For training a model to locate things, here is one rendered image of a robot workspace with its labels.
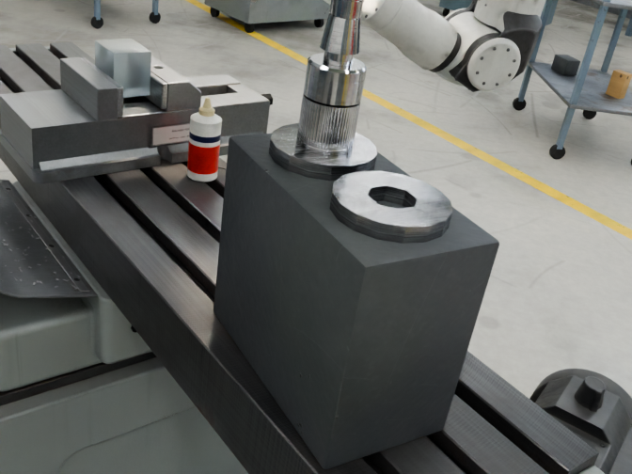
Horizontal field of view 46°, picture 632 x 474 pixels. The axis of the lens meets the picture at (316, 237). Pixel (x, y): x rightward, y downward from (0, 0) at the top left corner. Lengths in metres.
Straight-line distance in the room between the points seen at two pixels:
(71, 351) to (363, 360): 0.49
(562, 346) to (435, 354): 2.04
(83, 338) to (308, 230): 0.47
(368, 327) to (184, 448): 0.68
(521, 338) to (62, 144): 1.90
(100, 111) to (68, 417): 0.38
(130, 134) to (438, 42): 0.43
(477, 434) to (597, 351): 2.01
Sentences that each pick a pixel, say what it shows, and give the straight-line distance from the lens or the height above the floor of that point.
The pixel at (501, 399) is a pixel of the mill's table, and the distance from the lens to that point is 0.71.
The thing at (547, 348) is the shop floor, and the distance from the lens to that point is 2.58.
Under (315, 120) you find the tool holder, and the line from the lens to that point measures 0.59.
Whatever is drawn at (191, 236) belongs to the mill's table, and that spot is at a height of 0.96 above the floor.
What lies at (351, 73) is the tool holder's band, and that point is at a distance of 0.58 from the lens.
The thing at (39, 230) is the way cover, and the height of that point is 0.89.
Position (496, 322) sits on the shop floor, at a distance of 2.61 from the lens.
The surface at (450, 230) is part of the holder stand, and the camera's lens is 0.55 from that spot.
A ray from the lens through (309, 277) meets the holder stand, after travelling 0.54.
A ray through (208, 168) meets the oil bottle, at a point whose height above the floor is 0.98.
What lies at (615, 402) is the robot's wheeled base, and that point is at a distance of 1.38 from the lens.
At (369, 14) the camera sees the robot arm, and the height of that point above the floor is 1.18.
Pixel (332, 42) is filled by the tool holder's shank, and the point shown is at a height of 1.25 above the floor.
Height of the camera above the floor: 1.39
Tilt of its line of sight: 29 degrees down
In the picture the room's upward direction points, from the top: 9 degrees clockwise
